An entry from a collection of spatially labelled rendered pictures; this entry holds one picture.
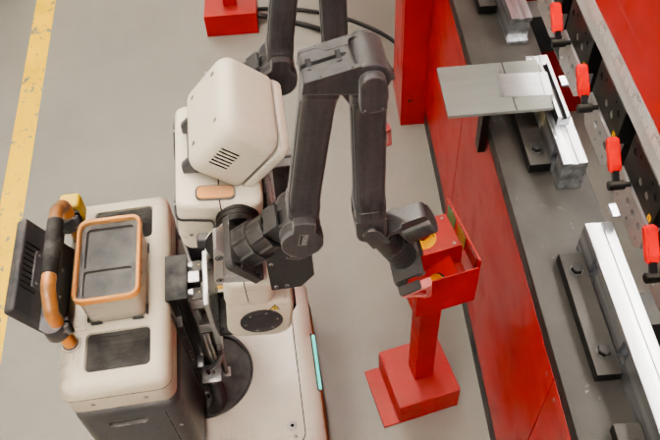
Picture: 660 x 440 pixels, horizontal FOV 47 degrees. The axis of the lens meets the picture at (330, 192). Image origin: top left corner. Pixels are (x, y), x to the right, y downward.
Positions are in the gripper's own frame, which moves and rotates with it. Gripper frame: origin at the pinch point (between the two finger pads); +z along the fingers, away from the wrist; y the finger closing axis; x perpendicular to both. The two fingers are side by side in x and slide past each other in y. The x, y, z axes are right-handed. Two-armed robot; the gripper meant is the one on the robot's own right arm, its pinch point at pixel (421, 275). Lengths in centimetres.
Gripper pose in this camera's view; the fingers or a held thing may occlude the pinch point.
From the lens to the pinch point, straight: 159.6
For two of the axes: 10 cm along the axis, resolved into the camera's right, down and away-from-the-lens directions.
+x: -8.6, 4.1, 3.1
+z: 4.9, 5.0, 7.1
